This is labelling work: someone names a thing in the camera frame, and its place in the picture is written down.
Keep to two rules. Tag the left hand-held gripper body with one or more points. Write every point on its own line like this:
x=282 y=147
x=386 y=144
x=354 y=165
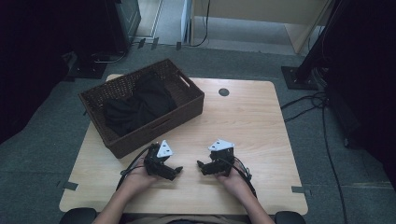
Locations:
x=154 y=158

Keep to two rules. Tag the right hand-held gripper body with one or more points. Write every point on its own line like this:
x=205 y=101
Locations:
x=224 y=155

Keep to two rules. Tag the black pants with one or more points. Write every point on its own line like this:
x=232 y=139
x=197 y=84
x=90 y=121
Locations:
x=140 y=105

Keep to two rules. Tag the brown wicker basket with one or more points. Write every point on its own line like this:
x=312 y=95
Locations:
x=186 y=105

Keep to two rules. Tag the person's right hand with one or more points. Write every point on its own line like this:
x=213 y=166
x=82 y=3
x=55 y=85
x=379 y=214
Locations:
x=233 y=183

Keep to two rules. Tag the person's left hand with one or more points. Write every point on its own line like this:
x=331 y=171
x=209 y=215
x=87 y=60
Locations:
x=137 y=179

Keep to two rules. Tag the person's lap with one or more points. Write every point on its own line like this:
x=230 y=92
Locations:
x=186 y=219

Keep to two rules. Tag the round grey table grommet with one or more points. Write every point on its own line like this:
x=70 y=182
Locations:
x=223 y=92

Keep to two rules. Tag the black chair armrest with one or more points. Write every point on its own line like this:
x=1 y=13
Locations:
x=289 y=218
x=77 y=216

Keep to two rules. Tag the black metal stand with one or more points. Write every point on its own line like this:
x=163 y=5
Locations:
x=299 y=79

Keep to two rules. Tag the white panel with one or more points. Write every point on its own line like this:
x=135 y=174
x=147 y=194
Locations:
x=186 y=21

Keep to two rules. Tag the dark cabinet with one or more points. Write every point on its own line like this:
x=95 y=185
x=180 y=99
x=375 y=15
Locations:
x=127 y=18

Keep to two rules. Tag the beige wooden cabinet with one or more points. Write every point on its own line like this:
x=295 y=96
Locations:
x=264 y=11

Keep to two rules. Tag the black curtain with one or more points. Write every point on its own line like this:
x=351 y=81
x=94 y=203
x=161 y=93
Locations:
x=37 y=46
x=367 y=77

